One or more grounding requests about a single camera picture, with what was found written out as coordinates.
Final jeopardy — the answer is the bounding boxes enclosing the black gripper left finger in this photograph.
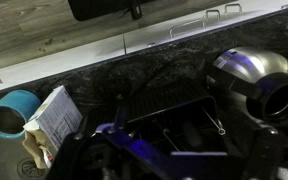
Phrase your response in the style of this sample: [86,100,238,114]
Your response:
[47,114,96,180]

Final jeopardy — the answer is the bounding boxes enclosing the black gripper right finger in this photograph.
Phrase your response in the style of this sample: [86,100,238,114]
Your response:
[246,127,286,180]

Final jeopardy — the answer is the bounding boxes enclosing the stainless steel sink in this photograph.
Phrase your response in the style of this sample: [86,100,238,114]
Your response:
[0,103,52,180]

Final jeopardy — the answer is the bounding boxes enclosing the open milk carton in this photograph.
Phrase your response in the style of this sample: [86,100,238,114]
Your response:
[22,84,84,170]

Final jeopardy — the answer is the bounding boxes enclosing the blue mug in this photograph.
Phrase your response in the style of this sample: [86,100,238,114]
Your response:
[0,89,42,140]

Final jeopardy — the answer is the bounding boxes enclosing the steel thermal carafe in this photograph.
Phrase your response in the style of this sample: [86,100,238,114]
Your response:
[206,46,288,124]

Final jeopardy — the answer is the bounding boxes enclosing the white lower cabinets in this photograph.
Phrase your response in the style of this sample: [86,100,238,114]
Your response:
[0,0,288,96]

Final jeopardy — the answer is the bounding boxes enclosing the black dish rack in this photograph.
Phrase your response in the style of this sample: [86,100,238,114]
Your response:
[93,94,262,180]

